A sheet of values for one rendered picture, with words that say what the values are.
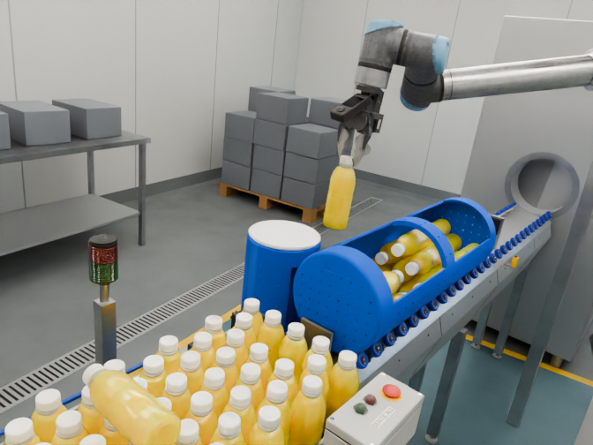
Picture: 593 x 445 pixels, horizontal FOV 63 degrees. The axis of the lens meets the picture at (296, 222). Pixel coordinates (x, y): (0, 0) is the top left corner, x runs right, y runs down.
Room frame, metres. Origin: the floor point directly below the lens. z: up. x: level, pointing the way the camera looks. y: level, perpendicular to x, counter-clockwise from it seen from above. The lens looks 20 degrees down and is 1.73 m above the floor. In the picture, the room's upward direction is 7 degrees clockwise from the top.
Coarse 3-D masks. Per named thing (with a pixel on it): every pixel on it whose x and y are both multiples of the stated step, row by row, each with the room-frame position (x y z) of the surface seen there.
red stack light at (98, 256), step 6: (90, 246) 0.98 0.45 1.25; (114, 246) 0.99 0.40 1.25; (90, 252) 0.98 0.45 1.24; (96, 252) 0.97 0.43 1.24; (102, 252) 0.97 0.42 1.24; (108, 252) 0.98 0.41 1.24; (114, 252) 0.99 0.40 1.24; (90, 258) 0.98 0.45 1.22; (96, 258) 0.97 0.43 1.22; (102, 258) 0.97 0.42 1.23; (108, 258) 0.98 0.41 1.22; (114, 258) 0.99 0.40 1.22
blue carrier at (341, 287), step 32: (384, 224) 1.47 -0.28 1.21; (416, 224) 1.45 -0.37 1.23; (480, 224) 1.78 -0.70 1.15; (320, 256) 1.17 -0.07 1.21; (352, 256) 1.14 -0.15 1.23; (448, 256) 1.40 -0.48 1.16; (480, 256) 1.62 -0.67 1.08; (320, 288) 1.16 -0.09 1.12; (352, 288) 1.11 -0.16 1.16; (384, 288) 1.10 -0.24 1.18; (416, 288) 1.21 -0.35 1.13; (320, 320) 1.15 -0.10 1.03; (352, 320) 1.10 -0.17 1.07; (384, 320) 1.07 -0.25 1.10
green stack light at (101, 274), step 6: (90, 264) 0.98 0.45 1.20; (96, 264) 0.97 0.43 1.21; (102, 264) 0.98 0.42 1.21; (108, 264) 0.98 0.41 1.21; (114, 264) 0.99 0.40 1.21; (90, 270) 0.98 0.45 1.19; (96, 270) 0.97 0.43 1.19; (102, 270) 0.97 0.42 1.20; (108, 270) 0.98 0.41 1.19; (114, 270) 0.99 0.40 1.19; (90, 276) 0.98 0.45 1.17; (96, 276) 0.97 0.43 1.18; (102, 276) 0.97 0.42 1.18; (108, 276) 0.98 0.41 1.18; (114, 276) 0.99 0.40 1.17; (96, 282) 0.97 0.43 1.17; (102, 282) 0.97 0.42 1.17; (108, 282) 0.98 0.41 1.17
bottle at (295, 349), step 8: (288, 336) 0.97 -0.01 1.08; (280, 344) 0.99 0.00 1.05; (288, 344) 0.96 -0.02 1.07; (296, 344) 0.96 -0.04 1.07; (304, 344) 0.97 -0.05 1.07; (280, 352) 0.97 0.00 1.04; (288, 352) 0.95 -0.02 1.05; (296, 352) 0.95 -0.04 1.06; (304, 352) 0.97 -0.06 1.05; (296, 360) 0.95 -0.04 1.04; (296, 368) 0.95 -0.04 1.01; (296, 376) 0.95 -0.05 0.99
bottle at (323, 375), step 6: (306, 366) 0.87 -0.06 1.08; (306, 372) 0.86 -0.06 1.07; (312, 372) 0.85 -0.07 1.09; (318, 372) 0.85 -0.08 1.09; (324, 372) 0.86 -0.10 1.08; (300, 378) 0.86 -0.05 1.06; (324, 378) 0.85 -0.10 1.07; (300, 384) 0.85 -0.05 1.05; (324, 384) 0.85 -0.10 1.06; (324, 390) 0.84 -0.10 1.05; (324, 396) 0.84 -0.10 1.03
